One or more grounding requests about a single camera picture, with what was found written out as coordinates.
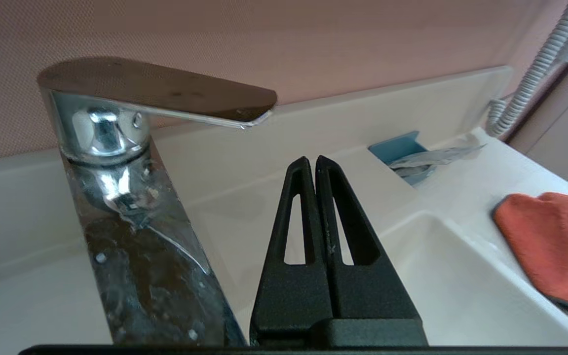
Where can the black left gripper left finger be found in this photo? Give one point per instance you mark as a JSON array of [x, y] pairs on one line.
[[293, 296]]

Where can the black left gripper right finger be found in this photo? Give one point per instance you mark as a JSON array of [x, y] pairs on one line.
[[367, 296]]

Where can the orange microfibre cloth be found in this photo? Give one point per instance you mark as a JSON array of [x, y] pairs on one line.
[[550, 241]]

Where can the chrome faucet lever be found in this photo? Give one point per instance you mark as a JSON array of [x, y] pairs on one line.
[[155, 86]]

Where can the white ceramic sink basin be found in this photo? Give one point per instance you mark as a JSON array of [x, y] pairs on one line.
[[461, 286]]

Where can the chrome faucet body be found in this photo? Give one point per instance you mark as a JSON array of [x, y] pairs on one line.
[[140, 266]]

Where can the blue plastic tray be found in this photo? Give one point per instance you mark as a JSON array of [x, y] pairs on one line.
[[395, 148]]

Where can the silver foil packet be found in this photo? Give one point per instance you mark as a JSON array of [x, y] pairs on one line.
[[432, 158]]

